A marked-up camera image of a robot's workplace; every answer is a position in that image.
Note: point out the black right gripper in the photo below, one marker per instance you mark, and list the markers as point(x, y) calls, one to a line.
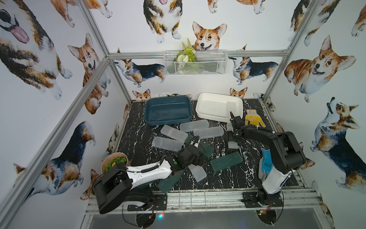
point(228, 137)

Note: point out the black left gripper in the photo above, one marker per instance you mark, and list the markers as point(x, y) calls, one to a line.
point(197, 150)

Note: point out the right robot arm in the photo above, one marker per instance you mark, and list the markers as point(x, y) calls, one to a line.
point(281, 157)

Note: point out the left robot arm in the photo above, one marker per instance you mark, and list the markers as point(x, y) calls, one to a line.
point(123, 185)

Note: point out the dark green pencil case centre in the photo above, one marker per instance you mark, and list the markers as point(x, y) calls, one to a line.
point(203, 148)

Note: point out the dark green pencil case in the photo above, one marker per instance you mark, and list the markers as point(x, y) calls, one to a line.
point(203, 148)
point(226, 162)
point(165, 185)

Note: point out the dark green pencil case right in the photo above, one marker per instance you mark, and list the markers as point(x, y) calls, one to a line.
point(226, 162)

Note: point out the white plastic storage box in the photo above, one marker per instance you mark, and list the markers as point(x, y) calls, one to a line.
point(217, 107)

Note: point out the dark green pencil case front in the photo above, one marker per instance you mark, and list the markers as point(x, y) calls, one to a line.
point(165, 185)

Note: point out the teal plastic storage box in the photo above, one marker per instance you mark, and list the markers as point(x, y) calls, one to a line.
point(168, 110)

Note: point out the blue grey work glove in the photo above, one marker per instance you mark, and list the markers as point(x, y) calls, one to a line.
point(265, 164)

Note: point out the bowl with green salad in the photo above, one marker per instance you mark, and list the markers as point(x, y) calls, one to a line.
point(114, 159)

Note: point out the artificial fern plant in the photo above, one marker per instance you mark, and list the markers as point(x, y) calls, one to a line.
point(186, 59)

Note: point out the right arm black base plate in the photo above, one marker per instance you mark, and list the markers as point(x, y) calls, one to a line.
point(261, 199)

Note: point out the white wire wall basket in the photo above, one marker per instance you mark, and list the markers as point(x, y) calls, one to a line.
point(198, 63)

